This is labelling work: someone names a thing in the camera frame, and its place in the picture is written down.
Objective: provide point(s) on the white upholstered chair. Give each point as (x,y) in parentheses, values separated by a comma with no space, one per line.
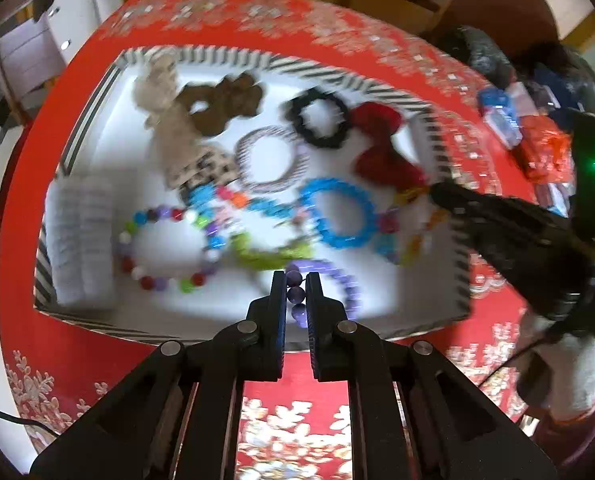
(82,0)

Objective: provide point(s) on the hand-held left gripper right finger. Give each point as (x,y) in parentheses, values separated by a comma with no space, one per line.
(313,340)

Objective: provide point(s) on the red bow hair clip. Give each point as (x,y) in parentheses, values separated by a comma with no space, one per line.
(382,160)

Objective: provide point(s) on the red embroidered tablecloth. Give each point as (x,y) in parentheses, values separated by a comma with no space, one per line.
(287,25)

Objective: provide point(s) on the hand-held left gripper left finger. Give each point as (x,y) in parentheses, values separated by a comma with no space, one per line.
(280,340)

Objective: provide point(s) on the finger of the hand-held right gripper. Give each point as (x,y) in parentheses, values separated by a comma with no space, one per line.
(457,202)

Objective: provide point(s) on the person's maroon clothing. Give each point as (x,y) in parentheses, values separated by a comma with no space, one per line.
(592,430)

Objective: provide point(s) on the orange snack packet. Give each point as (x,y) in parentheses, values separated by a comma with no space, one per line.
(547,147)

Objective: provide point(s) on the striped cardboard tray box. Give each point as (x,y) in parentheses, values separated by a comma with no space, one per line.
(402,300)

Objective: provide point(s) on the brown scrunchie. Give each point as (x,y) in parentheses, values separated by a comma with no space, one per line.
(227,95)

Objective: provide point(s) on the black scrunchie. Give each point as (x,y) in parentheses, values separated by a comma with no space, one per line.
(305,127)

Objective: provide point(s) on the wooden chair with grey seat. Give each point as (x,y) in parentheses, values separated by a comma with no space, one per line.
(22,55)

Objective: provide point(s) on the leopard print bow clip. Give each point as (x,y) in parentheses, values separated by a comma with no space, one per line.
(212,170)

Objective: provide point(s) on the beige bow hair clip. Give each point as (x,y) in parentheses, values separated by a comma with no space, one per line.
(170,125)

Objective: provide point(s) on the blue tissue packet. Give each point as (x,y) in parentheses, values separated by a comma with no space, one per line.
(500,117)

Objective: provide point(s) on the dark plastic bag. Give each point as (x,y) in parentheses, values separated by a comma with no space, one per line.
(482,57)

